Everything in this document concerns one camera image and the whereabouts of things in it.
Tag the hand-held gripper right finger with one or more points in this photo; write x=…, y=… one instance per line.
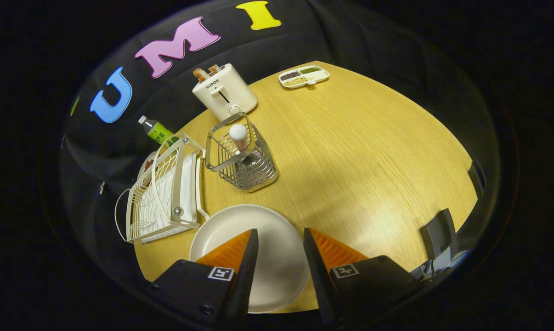
x=318, y=276

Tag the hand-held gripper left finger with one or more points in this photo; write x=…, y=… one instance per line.
x=247, y=276

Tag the white round plate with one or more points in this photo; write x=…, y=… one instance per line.
x=277, y=257

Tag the small beige plate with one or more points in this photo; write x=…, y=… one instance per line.
x=148, y=164

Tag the white divided dish with beans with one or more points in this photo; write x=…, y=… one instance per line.
x=304, y=78

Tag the green label drink bottle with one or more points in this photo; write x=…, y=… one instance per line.
x=157, y=132

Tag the white toaster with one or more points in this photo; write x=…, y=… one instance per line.
x=224, y=94

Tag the toasted bread slice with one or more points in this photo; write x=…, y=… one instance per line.
x=214, y=68
x=200, y=73

